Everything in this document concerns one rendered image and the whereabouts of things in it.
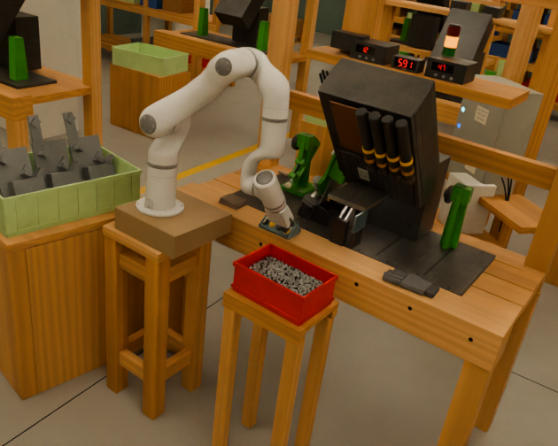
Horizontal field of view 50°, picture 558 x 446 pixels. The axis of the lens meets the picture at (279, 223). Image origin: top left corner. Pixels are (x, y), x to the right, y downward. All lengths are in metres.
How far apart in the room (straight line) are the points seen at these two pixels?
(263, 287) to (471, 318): 0.71
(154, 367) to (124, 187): 0.79
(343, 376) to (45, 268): 1.53
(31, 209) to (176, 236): 0.63
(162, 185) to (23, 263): 0.65
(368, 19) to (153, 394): 1.84
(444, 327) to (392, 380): 1.09
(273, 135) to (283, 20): 0.97
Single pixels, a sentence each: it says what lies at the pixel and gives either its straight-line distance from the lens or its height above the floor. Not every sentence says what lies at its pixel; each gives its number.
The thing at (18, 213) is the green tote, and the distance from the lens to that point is 2.52.
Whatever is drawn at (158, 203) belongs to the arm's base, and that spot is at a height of 0.98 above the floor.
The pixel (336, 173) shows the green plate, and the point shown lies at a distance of 2.42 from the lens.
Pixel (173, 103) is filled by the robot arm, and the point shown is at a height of 1.39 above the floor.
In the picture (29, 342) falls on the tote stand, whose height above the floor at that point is 0.30.
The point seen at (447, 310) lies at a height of 0.90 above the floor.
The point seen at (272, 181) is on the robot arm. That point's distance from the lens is 2.07.
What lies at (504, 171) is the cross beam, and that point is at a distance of 2.63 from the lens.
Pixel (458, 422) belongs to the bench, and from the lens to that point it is 2.34.
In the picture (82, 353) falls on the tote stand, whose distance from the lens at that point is 2.97.
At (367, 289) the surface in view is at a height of 0.85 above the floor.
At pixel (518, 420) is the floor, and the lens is 3.25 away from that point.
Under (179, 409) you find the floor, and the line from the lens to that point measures 2.85.
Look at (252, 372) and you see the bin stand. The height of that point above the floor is 0.31.
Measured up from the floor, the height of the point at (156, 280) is 0.73.
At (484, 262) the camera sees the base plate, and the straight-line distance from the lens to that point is 2.52.
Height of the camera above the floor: 2.00
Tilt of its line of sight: 26 degrees down
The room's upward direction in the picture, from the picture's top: 7 degrees clockwise
